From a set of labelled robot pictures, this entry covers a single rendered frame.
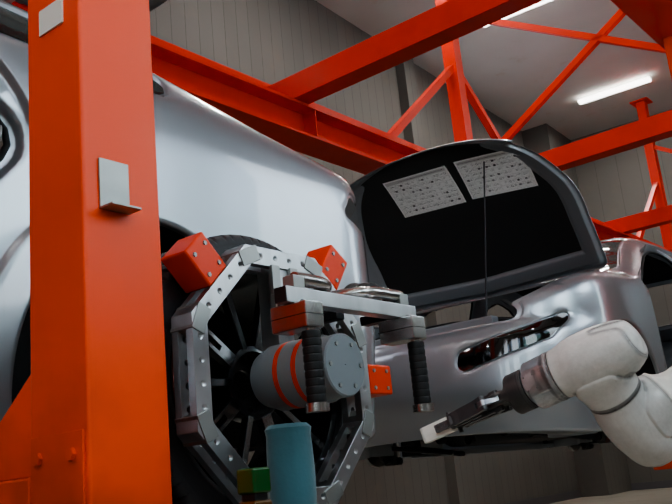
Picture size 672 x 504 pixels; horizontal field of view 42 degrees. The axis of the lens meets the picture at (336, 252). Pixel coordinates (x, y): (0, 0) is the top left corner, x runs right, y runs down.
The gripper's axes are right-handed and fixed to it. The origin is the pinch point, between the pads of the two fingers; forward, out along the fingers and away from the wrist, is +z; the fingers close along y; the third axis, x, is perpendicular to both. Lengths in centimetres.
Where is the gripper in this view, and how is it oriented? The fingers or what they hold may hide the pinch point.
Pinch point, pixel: (438, 429)
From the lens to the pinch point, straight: 171.2
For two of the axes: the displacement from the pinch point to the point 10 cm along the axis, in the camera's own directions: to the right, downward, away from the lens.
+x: 3.1, 8.7, -3.8
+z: -7.7, 4.7, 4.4
